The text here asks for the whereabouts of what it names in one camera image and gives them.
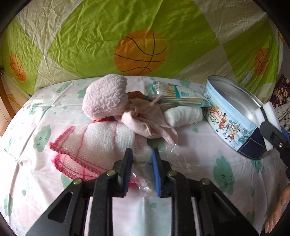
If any round blue cookie tin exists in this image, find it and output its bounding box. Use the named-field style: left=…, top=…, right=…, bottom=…
left=204, top=75, right=267, bottom=160

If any pink knotted cloth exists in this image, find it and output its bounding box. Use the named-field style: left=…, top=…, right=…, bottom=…
left=115, top=95, right=178, bottom=145

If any pink fluffy sock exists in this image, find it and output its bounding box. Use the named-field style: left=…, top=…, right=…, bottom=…
left=82, top=74, right=129, bottom=121

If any cotton swab pack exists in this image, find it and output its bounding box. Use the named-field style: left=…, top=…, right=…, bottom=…
left=147, top=81, right=211, bottom=108

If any person's hand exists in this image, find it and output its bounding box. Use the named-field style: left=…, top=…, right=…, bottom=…
left=264, top=184, right=290, bottom=233

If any plaid fabric pile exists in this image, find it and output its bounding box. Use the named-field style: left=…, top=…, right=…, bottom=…
left=270, top=74, right=290, bottom=133

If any white sheet with green clouds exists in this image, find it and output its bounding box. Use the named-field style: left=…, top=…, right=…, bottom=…
left=1, top=74, right=289, bottom=235

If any clear plastic wrapper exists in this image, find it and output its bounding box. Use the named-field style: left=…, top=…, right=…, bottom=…
left=132, top=139, right=194, bottom=197

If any white gauze roll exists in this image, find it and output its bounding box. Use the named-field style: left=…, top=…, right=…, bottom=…
left=164, top=106, right=203, bottom=128

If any green cream basketball sheet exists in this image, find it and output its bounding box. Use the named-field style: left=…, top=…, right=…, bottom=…
left=1, top=1, right=284, bottom=100

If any wooden bed frame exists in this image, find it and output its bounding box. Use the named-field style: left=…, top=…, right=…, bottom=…
left=0, top=68, right=16, bottom=137

